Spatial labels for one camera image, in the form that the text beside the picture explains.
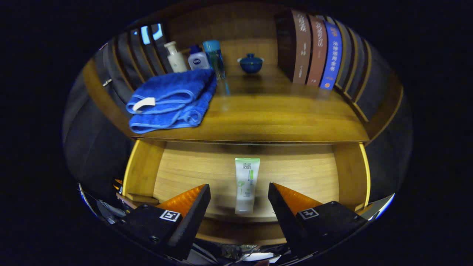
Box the wooden cabinet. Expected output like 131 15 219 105
83 2 404 143

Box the reddish brown book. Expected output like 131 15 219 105
306 15 328 87

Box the dark brown book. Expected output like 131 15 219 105
275 9 312 85

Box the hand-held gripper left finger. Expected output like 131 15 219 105
118 184 211 261

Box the wooden drawer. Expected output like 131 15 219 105
122 139 371 246

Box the white blue lotion bottle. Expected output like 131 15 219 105
188 45 210 71

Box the blue lidded bowl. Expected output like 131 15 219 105
237 54 265 74

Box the blue book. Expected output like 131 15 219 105
319 20 343 90

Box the white pump bottle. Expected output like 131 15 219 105
164 41 188 73

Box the blue folded towel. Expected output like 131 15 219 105
126 69 217 134

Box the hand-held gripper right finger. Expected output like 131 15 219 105
268 182 369 259

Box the teal bottle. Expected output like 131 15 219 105
203 40 226 81

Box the black backdrop cloth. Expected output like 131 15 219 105
62 22 412 207

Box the white green tube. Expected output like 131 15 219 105
235 158 260 215

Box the wooden countertop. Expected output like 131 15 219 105
83 59 370 143

